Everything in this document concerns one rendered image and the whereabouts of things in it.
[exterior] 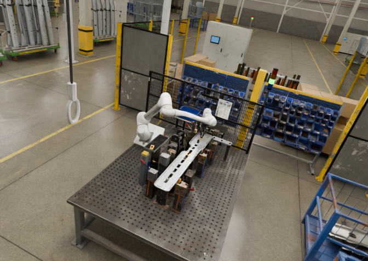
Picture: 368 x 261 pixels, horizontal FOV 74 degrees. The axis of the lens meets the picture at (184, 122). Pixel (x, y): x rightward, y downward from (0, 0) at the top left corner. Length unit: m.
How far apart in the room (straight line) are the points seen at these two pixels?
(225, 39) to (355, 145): 6.06
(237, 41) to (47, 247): 8.31
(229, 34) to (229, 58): 0.86
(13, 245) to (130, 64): 3.82
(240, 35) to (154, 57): 4.91
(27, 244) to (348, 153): 5.07
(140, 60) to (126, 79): 0.61
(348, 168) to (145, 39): 4.61
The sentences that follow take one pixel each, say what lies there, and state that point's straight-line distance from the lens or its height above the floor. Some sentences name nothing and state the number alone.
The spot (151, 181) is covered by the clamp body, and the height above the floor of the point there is 0.95.
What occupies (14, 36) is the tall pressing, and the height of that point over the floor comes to 0.67.
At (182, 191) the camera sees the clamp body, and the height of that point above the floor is 1.00.
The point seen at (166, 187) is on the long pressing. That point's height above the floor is 1.00.
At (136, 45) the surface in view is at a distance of 5.47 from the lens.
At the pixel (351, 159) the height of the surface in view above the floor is 0.61.
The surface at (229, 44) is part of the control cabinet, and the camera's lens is 9.64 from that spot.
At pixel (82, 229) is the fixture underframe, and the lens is 3.21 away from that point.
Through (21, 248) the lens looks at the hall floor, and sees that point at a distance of 3.52.
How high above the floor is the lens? 2.74
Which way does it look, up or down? 28 degrees down
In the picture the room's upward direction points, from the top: 11 degrees clockwise
